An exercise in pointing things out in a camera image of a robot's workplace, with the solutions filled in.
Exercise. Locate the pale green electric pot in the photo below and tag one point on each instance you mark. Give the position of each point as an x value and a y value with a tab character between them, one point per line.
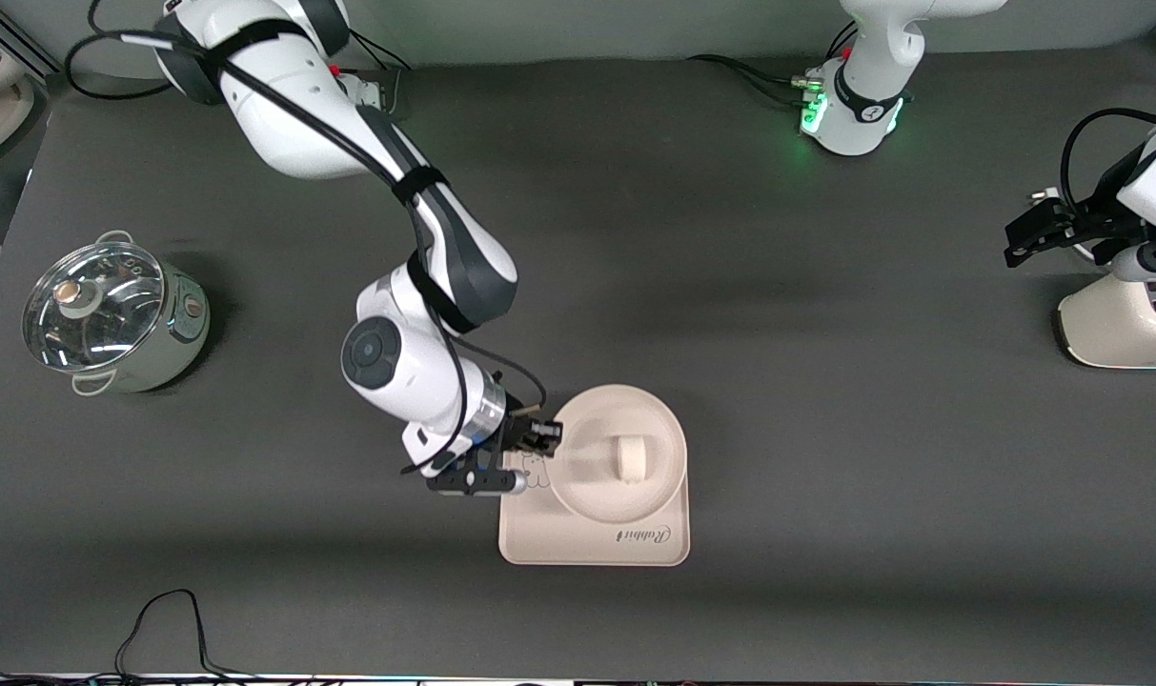
172	333

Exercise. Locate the cream white toaster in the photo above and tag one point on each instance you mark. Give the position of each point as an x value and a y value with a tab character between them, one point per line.
1121	333

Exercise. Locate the round beige plate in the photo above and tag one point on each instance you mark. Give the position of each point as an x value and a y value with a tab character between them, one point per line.
587	476

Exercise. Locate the small white bun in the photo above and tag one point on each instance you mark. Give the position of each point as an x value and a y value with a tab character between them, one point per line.
631	458

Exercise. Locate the glass pot lid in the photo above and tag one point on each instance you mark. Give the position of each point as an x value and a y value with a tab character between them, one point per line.
91	324

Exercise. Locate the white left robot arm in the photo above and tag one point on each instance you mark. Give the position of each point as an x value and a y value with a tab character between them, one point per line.
863	114

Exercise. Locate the beige rectangular rabbit tray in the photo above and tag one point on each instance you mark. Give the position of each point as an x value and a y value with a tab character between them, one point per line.
558	543

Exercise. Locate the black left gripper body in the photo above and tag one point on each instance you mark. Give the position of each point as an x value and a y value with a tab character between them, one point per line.
1092	222

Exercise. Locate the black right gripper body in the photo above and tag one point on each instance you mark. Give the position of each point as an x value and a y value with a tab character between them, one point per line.
517	431

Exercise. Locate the dark grey table mat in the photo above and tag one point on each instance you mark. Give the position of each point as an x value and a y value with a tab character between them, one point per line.
349	572

